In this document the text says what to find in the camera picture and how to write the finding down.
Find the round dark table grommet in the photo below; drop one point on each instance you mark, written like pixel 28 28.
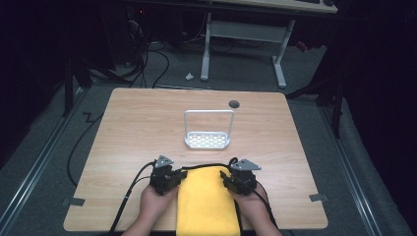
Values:
pixel 233 104

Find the aluminium floor rail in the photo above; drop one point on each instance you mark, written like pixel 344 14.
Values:
pixel 350 170
pixel 36 164

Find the person's left hand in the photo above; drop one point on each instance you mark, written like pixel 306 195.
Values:
pixel 157 205

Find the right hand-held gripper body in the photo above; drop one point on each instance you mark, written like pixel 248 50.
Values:
pixel 244 178

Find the white metal rack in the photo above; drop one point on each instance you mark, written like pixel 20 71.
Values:
pixel 207 139

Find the black metal stand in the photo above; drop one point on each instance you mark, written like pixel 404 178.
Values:
pixel 336 108
pixel 69 88

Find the crumpled white paper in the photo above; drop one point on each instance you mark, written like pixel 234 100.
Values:
pixel 189 76

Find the grey tape piece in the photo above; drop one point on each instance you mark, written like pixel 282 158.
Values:
pixel 73 201
pixel 318 197

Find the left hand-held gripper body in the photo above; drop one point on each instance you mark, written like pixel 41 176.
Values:
pixel 164 177

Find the person's right hand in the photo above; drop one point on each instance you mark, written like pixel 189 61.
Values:
pixel 252 206

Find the yellow and grey towel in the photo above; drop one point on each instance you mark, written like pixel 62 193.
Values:
pixel 206 203

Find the white-legged desk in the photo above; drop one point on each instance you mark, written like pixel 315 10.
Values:
pixel 246 31

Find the small red object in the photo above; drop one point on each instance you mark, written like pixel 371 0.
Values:
pixel 302 46

